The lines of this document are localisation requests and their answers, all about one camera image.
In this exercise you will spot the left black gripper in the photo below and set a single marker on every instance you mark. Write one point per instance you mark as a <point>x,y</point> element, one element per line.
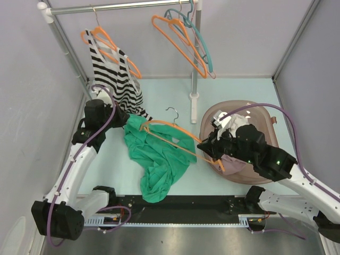
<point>122,116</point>

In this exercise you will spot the teal hanger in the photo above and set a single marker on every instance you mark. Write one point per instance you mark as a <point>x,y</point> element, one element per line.
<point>200,40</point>

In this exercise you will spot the metal clothes rack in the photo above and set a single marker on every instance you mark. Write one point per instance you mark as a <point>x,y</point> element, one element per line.
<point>49,14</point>

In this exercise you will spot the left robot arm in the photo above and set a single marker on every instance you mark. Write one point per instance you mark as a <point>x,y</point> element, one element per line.
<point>60,214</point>

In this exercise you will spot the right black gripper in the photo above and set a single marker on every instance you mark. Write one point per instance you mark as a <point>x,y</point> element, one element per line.
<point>211,145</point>

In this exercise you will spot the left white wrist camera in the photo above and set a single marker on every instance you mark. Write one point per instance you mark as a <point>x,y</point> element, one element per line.
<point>101,94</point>

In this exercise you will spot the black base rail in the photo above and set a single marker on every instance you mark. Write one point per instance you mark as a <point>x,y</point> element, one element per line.
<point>196,210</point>

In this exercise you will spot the black white striped tank top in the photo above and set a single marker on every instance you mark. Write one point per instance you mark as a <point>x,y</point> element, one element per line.
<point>111,69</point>

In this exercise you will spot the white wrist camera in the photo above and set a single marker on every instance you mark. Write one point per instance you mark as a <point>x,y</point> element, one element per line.
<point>221,123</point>
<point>101,94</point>

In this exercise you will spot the orange hanger front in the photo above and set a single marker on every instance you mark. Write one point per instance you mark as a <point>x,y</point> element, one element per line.
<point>145,127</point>

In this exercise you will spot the orange hanger with striped top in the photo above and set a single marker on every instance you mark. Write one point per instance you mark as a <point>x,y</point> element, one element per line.
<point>100,34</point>

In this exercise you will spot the pink mauve garment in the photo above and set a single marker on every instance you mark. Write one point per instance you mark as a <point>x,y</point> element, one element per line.
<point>231,165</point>

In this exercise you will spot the white garment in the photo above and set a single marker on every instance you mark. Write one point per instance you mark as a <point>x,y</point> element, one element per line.
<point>236,122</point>

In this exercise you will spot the brown plastic laundry basket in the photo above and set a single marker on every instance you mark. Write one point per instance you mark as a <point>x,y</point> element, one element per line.
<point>257,116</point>

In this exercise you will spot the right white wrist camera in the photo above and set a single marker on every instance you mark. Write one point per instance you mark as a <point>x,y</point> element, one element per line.
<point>221,123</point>

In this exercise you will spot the green tank top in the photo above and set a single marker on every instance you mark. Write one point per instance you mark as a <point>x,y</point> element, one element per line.
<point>163,163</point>

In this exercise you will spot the pink thin hanger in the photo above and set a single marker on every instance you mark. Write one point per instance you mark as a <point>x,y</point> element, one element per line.
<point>204,58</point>

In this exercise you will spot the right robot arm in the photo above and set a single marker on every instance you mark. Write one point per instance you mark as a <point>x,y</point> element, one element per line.
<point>319,206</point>

